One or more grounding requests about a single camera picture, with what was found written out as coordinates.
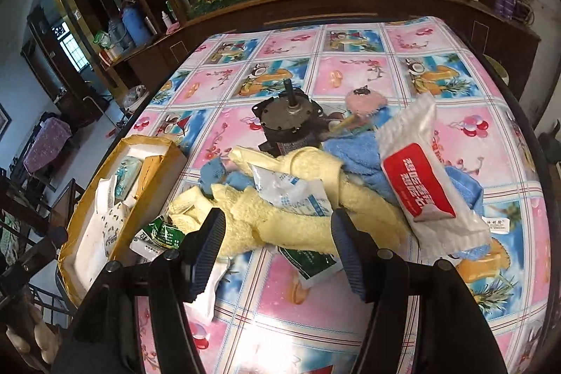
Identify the white packet teal print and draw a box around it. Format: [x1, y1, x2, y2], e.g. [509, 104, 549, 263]
[115, 155, 143, 202]

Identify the plain white packet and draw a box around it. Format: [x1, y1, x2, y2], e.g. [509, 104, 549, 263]
[193, 256, 231, 322]

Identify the blue thermos flask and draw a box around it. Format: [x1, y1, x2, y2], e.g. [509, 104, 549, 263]
[122, 4, 152, 46]

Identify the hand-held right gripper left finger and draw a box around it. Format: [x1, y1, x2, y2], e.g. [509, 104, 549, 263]
[53, 208, 229, 374]

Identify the white tissue pack red label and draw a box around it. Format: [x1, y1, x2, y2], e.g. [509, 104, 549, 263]
[376, 94, 494, 261]

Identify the white plastic bucket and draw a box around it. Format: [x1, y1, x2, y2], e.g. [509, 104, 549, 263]
[123, 85, 150, 107]

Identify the clear water bottle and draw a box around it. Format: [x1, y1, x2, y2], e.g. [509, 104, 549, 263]
[107, 17, 132, 50]

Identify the white packet spotted print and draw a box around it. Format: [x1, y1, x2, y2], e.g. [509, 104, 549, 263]
[94, 177, 132, 258]

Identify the brown cardboard box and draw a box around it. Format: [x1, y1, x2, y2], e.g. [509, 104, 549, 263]
[57, 134, 189, 307]

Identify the black electric motor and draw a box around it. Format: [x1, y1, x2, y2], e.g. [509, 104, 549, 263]
[251, 80, 336, 158]

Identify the green white medicine packet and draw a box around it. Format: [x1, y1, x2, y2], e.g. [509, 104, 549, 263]
[278, 245, 345, 289]
[129, 214, 182, 263]

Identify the blue terry towel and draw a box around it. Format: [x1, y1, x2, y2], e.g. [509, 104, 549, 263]
[199, 135, 457, 219]

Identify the white blue medicine packet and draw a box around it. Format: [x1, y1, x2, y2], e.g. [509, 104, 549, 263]
[248, 164, 334, 219]

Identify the yellow terry towel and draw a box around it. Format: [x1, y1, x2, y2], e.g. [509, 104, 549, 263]
[169, 146, 408, 258]

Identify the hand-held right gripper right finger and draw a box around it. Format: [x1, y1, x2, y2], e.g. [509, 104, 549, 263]
[331, 210, 509, 374]

